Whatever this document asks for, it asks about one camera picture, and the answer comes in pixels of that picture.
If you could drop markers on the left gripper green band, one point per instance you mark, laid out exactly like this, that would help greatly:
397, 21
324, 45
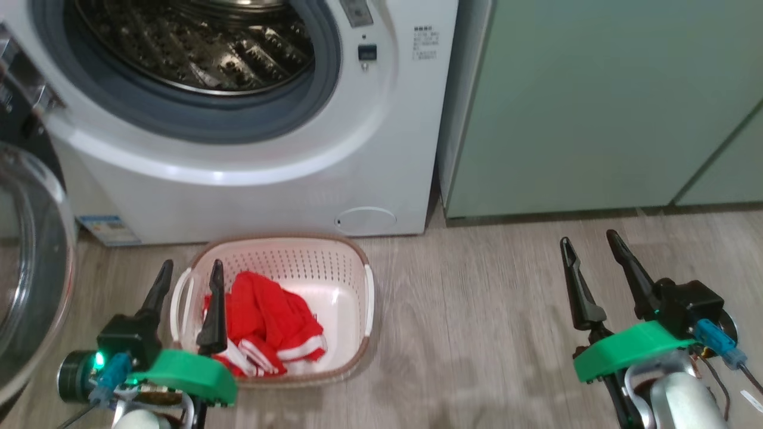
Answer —
191, 375

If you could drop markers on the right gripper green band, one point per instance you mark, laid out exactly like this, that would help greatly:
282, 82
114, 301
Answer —
632, 351

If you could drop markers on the white and red garment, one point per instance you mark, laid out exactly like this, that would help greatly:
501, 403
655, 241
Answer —
238, 360

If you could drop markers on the red garment with white stripes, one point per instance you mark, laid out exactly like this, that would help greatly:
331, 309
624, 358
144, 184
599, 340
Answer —
262, 310

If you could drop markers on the black glass washer door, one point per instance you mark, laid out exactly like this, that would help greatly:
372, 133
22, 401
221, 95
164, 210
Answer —
36, 268

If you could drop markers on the white front-load washing machine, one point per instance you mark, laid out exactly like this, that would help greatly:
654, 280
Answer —
268, 196

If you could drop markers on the metal door hinge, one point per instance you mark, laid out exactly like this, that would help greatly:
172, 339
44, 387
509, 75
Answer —
42, 98

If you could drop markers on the blue energy label sticker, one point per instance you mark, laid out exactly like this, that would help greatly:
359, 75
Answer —
110, 229

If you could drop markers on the cream perforated laundry basket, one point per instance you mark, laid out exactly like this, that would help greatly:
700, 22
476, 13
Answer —
334, 286

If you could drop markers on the pale green cabinet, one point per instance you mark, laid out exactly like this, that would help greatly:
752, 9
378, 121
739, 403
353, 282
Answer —
596, 119

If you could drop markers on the round white filter cover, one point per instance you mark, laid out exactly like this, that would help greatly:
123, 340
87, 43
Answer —
365, 220

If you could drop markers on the grey warning sticker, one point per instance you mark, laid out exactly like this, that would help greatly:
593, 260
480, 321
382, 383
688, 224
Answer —
356, 12

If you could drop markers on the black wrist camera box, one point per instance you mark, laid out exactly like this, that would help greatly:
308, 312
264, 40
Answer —
688, 307
128, 339

